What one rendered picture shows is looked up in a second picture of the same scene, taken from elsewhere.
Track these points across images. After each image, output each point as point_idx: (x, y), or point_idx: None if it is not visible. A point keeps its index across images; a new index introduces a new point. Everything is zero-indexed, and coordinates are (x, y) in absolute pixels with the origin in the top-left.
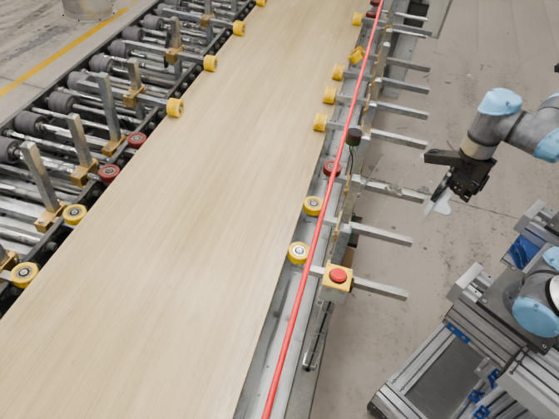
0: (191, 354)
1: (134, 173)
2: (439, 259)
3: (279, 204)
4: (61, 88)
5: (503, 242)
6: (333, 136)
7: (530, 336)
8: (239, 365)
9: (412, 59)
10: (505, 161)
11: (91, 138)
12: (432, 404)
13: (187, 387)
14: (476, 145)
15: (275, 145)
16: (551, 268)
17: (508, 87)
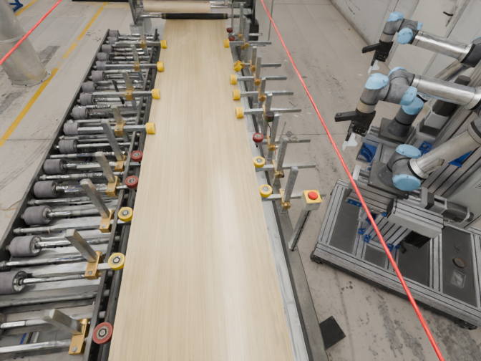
0: (240, 266)
1: (147, 176)
2: (312, 168)
3: (241, 167)
4: (62, 137)
5: (338, 148)
6: None
7: (398, 192)
8: (268, 261)
9: None
10: (322, 104)
11: None
12: (343, 243)
13: (248, 284)
14: (368, 106)
15: (220, 134)
16: (404, 156)
17: (308, 62)
